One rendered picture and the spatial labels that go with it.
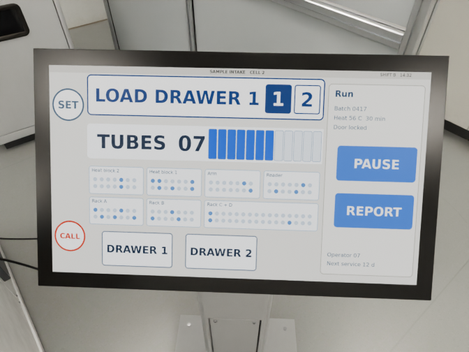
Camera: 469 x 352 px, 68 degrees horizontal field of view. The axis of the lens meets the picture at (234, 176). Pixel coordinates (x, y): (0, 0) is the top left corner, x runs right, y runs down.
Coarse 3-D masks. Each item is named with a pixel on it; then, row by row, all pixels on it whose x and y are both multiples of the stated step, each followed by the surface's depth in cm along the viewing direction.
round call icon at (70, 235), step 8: (56, 224) 46; (64, 224) 46; (72, 224) 46; (80, 224) 45; (56, 232) 46; (64, 232) 46; (72, 232) 46; (80, 232) 46; (56, 240) 46; (64, 240) 46; (72, 240) 46; (80, 240) 46; (56, 248) 46; (64, 248) 46; (72, 248) 46; (80, 248) 46
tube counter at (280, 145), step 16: (192, 128) 44; (208, 128) 44; (224, 128) 44; (240, 128) 44; (256, 128) 44; (272, 128) 44; (192, 144) 44; (208, 144) 44; (224, 144) 44; (240, 144) 44; (256, 144) 44; (272, 144) 44; (288, 144) 44; (304, 144) 44; (320, 144) 44; (176, 160) 44; (192, 160) 44; (208, 160) 44; (224, 160) 44; (240, 160) 44; (256, 160) 44; (272, 160) 44; (288, 160) 44; (304, 160) 44; (320, 160) 44
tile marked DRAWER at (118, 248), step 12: (108, 240) 46; (120, 240) 45; (132, 240) 45; (144, 240) 45; (156, 240) 45; (168, 240) 45; (108, 252) 46; (120, 252) 46; (132, 252) 46; (144, 252) 46; (156, 252) 45; (168, 252) 45; (108, 264) 46; (120, 264) 46; (132, 264) 46; (144, 264) 46; (156, 264) 46; (168, 264) 46
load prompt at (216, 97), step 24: (96, 96) 44; (120, 96) 44; (144, 96) 44; (168, 96) 44; (192, 96) 44; (216, 96) 44; (240, 96) 44; (264, 96) 43; (288, 96) 43; (312, 96) 43; (312, 120) 43
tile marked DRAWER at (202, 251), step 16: (192, 240) 45; (208, 240) 45; (224, 240) 45; (240, 240) 45; (256, 240) 45; (192, 256) 45; (208, 256) 45; (224, 256) 45; (240, 256) 45; (256, 256) 45
